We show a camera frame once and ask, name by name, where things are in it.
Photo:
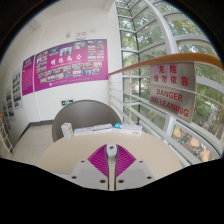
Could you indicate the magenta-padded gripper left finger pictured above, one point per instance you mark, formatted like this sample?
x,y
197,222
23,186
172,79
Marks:
x,y
96,166

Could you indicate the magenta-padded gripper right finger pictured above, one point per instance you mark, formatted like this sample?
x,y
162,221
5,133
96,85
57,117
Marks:
x,y
128,166

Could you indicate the flat white and teal box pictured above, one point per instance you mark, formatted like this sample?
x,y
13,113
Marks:
x,y
128,129

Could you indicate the small upright white box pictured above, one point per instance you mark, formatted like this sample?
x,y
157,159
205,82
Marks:
x,y
67,130

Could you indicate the grey round-backed chair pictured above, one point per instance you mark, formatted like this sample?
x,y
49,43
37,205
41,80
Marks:
x,y
86,113

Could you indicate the green exit sign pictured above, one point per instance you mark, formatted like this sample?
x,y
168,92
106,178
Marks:
x,y
67,102

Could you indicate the clear warning sign red lettering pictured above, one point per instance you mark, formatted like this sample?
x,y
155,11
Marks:
x,y
171,91

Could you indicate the white stair railing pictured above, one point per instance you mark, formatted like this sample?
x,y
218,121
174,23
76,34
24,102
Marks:
x,y
6,133

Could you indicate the large magenta photo poster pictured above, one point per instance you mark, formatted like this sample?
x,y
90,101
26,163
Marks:
x,y
71,65

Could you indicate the narrow magenta text poster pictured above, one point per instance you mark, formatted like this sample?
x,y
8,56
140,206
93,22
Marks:
x,y
28,76

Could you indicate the white photo wall panel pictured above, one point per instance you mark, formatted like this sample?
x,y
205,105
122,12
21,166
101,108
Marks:
x,y
10,104
17,88
4,114

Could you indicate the white wall-mounted fixture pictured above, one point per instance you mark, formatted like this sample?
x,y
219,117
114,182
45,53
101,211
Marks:
x,y
81,35

